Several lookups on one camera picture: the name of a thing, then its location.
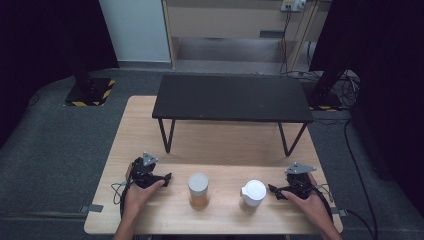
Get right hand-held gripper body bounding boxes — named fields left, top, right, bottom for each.
left=281, top=162, right=318, bottom=201

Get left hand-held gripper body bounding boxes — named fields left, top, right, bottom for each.
left=125, top=151, right=168, bottom=190

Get white cup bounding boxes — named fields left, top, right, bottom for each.
left=239, top=179, right=268, bottom=215

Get orange powder jar lid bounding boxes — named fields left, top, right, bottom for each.
left=187, top=172, right=210, bottom=211

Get black metal shelf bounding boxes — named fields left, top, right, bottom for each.
left=151, top=74, right=315, bottom=157

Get person's left hand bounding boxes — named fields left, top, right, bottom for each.
left=123, top=179, right=166, bottom=219

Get person's right hand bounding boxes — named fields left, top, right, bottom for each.
left=281, top=172, right=332, bottom=229

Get black stand striped base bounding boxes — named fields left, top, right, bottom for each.
left=64, top=59, right=117, bottom=108
left=307, top=64, right=352, bottom=112

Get dark curtain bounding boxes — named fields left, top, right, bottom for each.
left=308, top=0, right=424, bottom=218
left=0, top=0, right=120, bottom=149

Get grey cabinet label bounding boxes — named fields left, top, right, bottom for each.
left=258, top=30, right=285, bottom=39

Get white power strip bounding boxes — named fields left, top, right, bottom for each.
left=280, top=0, right=307, bottom=13

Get right hand-held gripper cable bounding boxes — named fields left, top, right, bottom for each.
left=311, top=184, right=335, bottom=222

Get hand-held gripper cable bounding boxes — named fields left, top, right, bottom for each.
left=311, top=184, right=335, bottom=222
left=111, top=179, right=135, bottom=218

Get left hand-held gripper cable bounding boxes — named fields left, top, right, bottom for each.
left=111, top=179, right=135, bottom=218

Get long black floor cable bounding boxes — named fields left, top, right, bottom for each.
left=313, top=116, right=379, bottom=240

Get tangled floor cables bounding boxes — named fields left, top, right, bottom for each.
left=333, top=69, right=362, bottom=111

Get black hanging cables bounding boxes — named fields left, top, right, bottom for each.
left=278, top=6, right=321, bottom=81

